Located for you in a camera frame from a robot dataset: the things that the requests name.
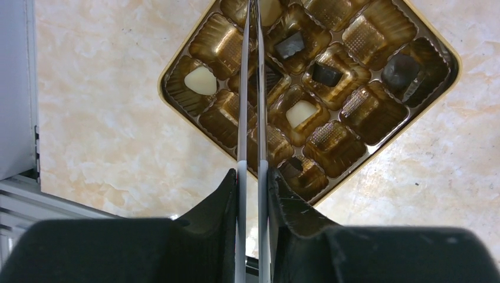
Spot gold chocolate box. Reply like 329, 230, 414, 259
158, 1, 462, 204

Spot dark square chocolate piece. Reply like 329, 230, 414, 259
312, 62, 343, 87

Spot white square chocolate piece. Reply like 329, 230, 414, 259
285, 100, 317, 129

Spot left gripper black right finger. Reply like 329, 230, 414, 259
268, 168, 499, 282

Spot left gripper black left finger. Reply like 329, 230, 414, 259
1, 169, 238, 282

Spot metal tongs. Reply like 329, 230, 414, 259
235, 1, 271, 282

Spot round dark chocolate piece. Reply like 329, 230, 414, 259
381, 54, 420, 90

